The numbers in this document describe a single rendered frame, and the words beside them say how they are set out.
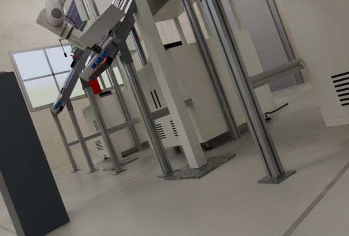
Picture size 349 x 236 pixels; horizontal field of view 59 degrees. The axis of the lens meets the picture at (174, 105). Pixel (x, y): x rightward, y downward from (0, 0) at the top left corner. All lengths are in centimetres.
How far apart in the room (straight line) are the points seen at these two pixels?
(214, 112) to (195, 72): 26
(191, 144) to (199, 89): 46
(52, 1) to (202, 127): 100
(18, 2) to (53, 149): 255
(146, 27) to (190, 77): 46
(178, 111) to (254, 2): 311
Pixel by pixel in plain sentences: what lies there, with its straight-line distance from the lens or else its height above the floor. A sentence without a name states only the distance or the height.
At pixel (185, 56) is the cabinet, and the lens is 178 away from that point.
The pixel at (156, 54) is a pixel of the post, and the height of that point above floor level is 56.
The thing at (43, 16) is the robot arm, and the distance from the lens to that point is 165.
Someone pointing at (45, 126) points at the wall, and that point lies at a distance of 545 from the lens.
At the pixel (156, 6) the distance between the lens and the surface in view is 238.
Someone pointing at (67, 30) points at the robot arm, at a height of 84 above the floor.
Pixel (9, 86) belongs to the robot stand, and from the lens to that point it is 149.
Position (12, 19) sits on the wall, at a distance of 591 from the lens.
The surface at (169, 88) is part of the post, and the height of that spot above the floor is 39.
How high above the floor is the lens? 32
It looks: level
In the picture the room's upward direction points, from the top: 20 degrees counter-clockwise
